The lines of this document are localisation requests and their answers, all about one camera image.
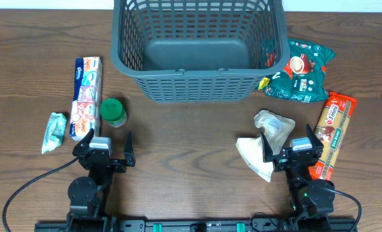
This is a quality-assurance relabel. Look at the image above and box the Kleenex tissue multipack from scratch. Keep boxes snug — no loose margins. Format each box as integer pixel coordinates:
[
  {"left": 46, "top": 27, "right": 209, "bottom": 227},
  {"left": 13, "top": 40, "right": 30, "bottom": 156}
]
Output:
[{"left": 70, "top": 57, "right": 102, "bottom": 141}]

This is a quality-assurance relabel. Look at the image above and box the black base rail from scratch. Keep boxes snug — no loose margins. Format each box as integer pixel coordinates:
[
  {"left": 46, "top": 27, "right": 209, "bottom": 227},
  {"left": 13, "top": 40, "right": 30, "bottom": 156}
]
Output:
[{"left": 33, "top": 217, "right": 358, "bottom": 232}]

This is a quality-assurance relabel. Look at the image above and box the green Nescafe coffee bag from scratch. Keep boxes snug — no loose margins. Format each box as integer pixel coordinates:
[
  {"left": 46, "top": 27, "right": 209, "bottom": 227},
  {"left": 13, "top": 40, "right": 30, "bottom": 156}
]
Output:
[{"left": 256, "top": 39, "right": 336, "bottom": 103}]

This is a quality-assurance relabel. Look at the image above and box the grey plastic basket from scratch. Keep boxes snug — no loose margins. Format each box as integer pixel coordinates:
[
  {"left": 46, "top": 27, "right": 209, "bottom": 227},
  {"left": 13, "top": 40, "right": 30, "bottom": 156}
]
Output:
[{"left": 111, "top": 0, "right": 290, "bottom": 102}]

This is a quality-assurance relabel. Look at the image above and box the black cable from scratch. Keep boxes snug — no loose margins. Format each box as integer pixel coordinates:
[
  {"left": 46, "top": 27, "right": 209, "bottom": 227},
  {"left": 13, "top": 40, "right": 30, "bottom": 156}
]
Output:
[
  {"left": 329, "top": 188, "right": 363, "bottom": 232},
  {"left": 2, "top": 157, "right": 81, "bottom": 232}
]

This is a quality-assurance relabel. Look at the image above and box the left black cable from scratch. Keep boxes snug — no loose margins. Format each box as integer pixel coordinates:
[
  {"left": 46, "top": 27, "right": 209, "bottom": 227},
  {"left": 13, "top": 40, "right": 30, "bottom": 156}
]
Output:
[{"left": 2, "top": 157, "right": 81, "bottom": 232}]

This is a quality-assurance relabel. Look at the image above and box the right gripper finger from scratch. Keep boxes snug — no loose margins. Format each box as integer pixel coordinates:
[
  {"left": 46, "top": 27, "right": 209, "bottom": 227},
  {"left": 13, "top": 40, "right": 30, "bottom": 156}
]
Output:
[
  {"left": 306, "top": 124, "right": 322, "bottom": 149},
  {"left": 260, "top": 131, "right": 273, "bottom": 158}
]

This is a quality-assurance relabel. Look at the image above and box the small teal tissue packet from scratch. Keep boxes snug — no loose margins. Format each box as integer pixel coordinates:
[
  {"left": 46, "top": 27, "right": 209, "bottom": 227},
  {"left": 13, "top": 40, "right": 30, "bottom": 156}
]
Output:
[{"left": 41, "top": 112, "right": 67, "bottom": 154}]

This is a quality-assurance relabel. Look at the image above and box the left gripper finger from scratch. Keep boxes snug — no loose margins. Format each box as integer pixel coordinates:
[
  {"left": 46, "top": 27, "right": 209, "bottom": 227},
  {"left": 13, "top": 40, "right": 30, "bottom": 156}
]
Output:
[
  {"left": 124, "top": 132, "right": 135, "bottom": 159},
  {"left": 76, "top": 128, "right": 95, "bottom": 151}
]

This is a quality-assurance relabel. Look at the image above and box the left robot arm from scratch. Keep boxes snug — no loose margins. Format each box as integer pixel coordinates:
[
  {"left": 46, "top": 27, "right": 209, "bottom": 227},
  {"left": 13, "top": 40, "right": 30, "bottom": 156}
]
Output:
[{"left": 65, "top": 129, "right": 136, "bottom": 232}]

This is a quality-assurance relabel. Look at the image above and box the beige paper pouch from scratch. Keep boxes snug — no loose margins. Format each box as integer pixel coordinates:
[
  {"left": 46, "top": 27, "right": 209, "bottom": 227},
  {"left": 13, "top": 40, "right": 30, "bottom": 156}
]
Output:
[{"left": 236, "top": 110, "right": 296, "bottom": 182}]

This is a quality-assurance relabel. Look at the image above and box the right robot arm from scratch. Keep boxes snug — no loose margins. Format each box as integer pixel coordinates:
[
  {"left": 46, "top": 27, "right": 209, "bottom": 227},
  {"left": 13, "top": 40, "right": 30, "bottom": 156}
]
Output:
[{"left": 260, "top": 125, "right": 335, "bottom": 231}]

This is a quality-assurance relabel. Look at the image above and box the green lid glass jar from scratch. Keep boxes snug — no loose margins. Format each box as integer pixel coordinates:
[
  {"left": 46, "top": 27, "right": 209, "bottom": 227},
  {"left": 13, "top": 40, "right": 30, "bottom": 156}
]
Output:
[{"left": 100, "top": 99, "right": 128, "bottom": 128}]

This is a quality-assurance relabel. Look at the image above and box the right black cable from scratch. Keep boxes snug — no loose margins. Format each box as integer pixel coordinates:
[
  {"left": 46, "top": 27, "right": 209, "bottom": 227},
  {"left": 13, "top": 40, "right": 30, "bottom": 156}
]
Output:
[{"left": 329, "top": 188, "right": 363, "bottom": 232}]

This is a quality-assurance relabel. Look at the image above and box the orange spaghetti packet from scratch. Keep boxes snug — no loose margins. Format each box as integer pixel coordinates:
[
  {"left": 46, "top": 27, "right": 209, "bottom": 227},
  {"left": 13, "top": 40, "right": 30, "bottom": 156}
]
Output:
[{"left": 309, "top": 92, "right": 358, "bottom": 180}]

